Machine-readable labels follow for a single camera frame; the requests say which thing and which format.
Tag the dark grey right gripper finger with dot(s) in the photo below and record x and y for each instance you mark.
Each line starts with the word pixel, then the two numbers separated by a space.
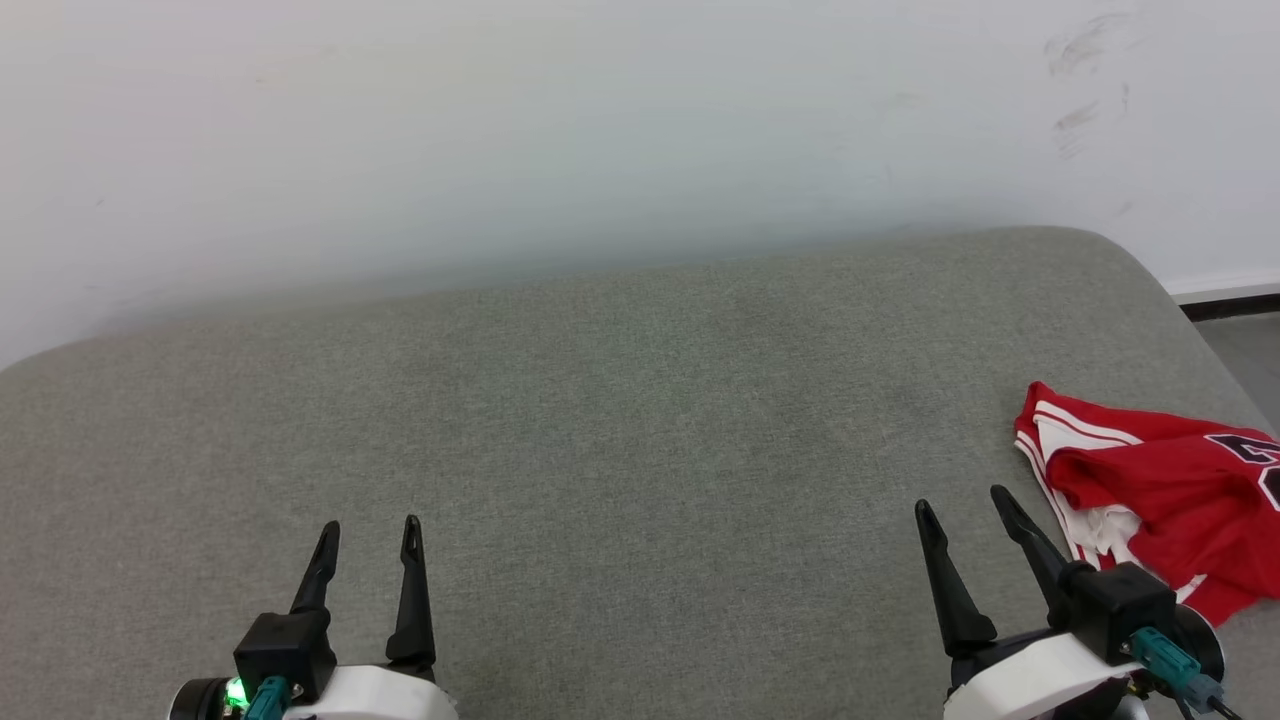
pixel 955 610
pixel 1035 555

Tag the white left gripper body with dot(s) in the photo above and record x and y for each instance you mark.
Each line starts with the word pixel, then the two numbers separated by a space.
pixel 380 695

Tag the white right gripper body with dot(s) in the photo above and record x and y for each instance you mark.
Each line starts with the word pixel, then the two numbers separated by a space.
pixel 1020 680

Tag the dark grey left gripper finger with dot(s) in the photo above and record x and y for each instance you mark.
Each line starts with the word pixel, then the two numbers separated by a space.
pixel 318 580
pixel 412 620

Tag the red and white jersey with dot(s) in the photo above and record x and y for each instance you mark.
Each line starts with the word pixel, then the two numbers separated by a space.
pixel 1180 490

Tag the grey fabric sofa cushion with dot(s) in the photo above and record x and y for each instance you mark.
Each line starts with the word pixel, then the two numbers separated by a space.
pixel 640 450

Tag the black baseboard strip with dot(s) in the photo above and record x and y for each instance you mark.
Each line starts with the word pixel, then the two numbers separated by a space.
pixel 1235 305

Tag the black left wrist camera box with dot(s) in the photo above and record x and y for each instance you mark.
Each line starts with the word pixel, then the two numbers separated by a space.
pixel 285 650

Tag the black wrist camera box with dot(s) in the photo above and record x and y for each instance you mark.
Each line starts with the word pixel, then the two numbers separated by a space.
pixel 285 650
pixel 1115 610

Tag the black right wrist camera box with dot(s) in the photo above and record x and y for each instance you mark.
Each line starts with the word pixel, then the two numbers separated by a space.
pixel 1115 610

